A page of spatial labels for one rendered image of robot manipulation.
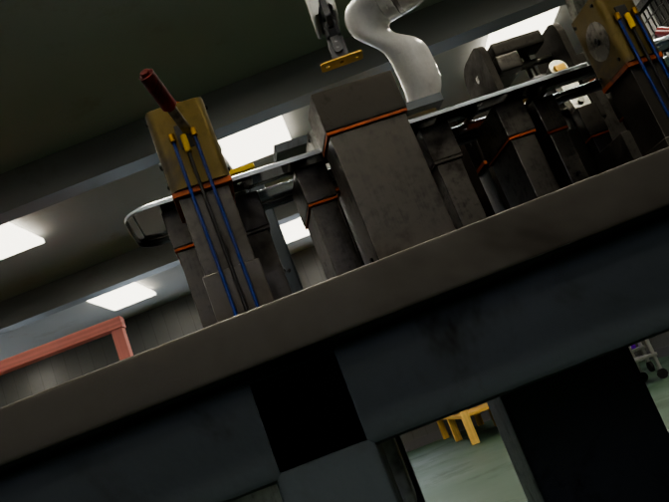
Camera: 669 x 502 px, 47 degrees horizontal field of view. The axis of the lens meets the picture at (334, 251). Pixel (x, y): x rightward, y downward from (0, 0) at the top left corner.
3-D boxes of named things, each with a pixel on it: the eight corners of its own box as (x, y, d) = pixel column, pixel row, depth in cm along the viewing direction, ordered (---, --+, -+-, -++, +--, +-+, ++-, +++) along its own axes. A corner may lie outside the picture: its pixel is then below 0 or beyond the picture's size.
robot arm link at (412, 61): (475, 157, 185) (417, 186, 191) (484, 153, 196) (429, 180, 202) (385, -30, 184) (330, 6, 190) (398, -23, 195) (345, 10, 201)
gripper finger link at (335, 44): (322, 29, 146) (333, 60, 145) (321, 22, 143) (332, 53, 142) (337, 24, 146) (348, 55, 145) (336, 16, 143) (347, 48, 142)
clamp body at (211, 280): (231, 379, 87) (136, 104, 95) (236, 389, 100) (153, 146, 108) (301, 354, 89) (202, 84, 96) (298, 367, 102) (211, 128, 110)
